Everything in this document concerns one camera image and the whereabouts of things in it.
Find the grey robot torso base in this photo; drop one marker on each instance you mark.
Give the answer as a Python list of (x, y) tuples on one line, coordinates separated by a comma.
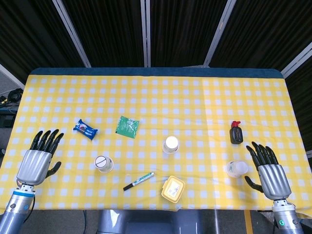
[(146, 223)]

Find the blue felt table cover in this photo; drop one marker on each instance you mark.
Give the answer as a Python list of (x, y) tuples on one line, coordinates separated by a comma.
[(156, 71)]

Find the white partition frame post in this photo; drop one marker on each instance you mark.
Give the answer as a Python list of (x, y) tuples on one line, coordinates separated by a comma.
[(218, 34), (145, 31), (9, 74), (296, 59), (70, 31)]

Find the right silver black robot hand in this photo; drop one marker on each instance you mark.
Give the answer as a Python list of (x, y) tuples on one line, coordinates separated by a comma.
[(274, 180)]

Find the green foil sachet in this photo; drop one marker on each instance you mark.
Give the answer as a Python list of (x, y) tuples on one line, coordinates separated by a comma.
[(126, 127)]

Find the paper cup with circled base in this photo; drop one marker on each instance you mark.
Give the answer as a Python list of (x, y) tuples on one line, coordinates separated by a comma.
[(103, 164)]

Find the blue cookie packet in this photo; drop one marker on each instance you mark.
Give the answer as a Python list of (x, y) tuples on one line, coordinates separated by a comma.
[(85, 129)]

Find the paper cup with green leaves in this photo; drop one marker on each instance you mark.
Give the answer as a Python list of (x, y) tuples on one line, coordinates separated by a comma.
[(170, 145)]

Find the green white marker pen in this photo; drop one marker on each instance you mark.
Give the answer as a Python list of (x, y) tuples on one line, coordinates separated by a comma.
[(139, 181)]

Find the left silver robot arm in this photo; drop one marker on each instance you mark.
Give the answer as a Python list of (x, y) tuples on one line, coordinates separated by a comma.
[(17, 212)]

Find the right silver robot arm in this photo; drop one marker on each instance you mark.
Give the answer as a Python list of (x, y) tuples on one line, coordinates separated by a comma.
[(287, 219)]

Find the black bottle with red cap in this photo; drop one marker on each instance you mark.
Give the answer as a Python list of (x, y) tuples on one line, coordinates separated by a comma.
[(236, 135)]

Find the yellow lidded box with label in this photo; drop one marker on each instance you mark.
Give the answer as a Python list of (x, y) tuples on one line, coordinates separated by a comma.
[(173, 189)]

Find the yellow white checkered tablecloth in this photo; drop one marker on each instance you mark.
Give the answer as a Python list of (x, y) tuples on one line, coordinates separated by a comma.
[(156, 102)]

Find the black curtain panel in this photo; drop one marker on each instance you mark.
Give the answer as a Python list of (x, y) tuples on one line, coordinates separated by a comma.
[(263, 31), (182, 31), (107, 31), (29, 36)]

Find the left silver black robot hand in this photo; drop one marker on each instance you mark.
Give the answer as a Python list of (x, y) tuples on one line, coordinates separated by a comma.
[(34, 163)]

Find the paper cup with blue flower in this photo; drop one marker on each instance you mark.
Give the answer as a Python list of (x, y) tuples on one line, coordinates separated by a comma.
[(236, 168)]

